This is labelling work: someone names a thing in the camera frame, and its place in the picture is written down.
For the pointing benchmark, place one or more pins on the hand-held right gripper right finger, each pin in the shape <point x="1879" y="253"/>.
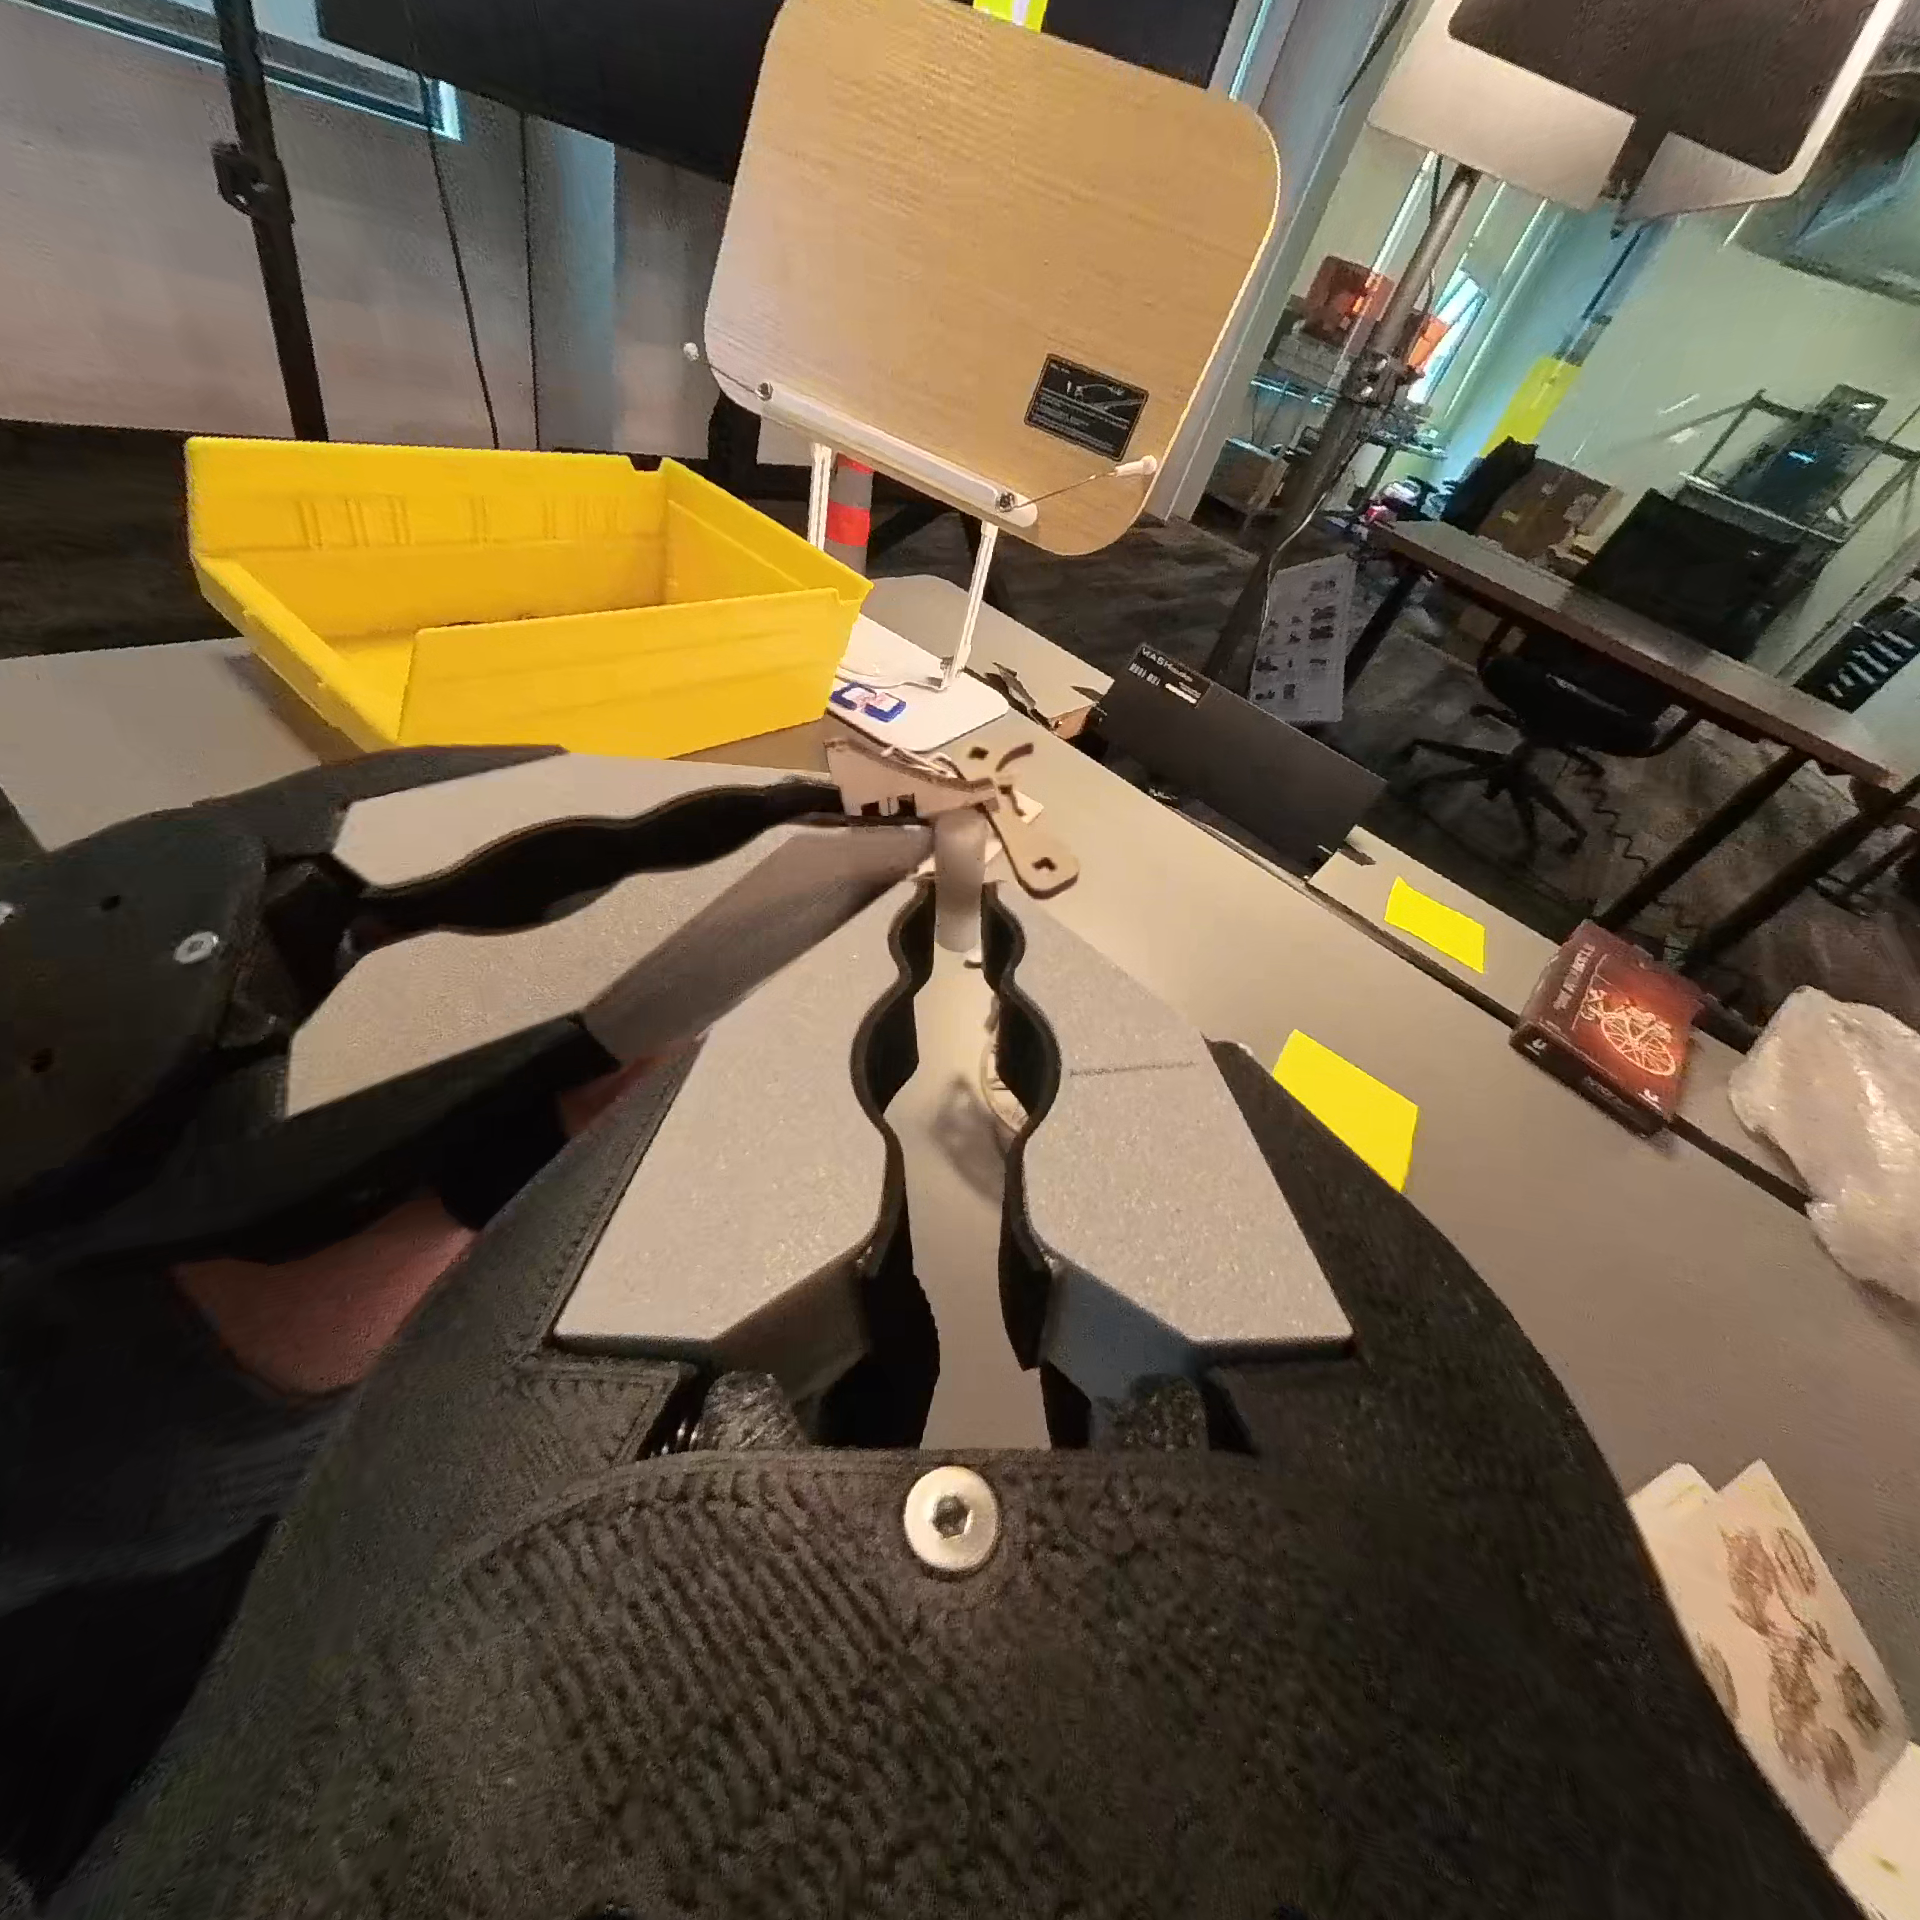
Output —
<point x="1185" y="1200"/>

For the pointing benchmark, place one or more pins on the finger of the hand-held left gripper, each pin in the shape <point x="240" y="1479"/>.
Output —
<point x="569" y="810"/>
<point x="600" y="975"/>

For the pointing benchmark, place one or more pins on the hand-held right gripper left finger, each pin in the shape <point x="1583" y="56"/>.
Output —
<point x="721" y="1200"/>

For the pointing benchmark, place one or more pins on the curved wooden model part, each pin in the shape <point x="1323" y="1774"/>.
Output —
<point x="1042" y="863"/>

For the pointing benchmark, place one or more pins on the small wooden model part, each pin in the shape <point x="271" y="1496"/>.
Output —
<point x="960" y="902"/>

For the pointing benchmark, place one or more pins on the dark model kit box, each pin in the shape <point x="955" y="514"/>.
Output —
<point x="1612" y="1027"/>

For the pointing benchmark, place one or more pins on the person's left hand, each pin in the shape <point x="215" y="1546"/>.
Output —
<point x="329" y="1289"/>

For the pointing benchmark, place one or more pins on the yellow plastic bin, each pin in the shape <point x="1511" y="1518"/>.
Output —
<point x="600" y="675"/>

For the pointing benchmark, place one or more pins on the yellow sticky note pad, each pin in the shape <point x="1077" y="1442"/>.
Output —
<point x="1349" y="1109"/>

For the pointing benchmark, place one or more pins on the blue white card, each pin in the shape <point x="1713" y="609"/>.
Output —
<point x="868" y="702"/>

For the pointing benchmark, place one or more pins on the single yellow sticky note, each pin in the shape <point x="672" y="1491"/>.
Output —
<point x="1434" y="921"/>

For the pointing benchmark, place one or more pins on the orange traffic cone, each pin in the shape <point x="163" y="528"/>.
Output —
<point x="850" y="518"/>

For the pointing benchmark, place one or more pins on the black flat case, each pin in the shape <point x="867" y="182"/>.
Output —
<point x="1244" y="765"/>

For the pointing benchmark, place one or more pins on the printed paper sheet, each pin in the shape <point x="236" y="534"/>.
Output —
<point x="1301" y="638"/>

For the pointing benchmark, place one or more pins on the black office chair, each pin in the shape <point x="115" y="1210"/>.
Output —
<point x="1559" y="705"/>

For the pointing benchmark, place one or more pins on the black light stand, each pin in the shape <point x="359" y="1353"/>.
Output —
<point x="271" y="225"/>

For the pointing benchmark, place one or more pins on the crumpled clear plastic bag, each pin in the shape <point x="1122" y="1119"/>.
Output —
<point x="1845" y="1109"/>

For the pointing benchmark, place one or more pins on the wooden book stand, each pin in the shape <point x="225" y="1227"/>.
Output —
<point x="973" y="225"/>

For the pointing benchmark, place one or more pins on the dark office table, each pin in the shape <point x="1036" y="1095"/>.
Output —
<point x="1650" y="630"/>

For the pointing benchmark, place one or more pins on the instruction booklet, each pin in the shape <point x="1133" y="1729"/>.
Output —
<point x="1785" y="1651"/>

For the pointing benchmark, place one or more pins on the large dark display screen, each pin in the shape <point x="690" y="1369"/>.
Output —
<point x="600" y="61"/>

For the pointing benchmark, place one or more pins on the orange machine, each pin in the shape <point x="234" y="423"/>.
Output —
<point x="1349" y="299"/>
<point x="1440" y="323"/>

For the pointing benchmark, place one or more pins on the metal shelving rack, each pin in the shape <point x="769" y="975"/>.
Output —
<point x="1799" y="450"/>

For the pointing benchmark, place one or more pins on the grey light stand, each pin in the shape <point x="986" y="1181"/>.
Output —
<point x="1440" y="241"/>

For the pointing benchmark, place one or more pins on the studio light panel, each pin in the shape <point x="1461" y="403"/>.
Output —
<point x="1650" y="77"/>

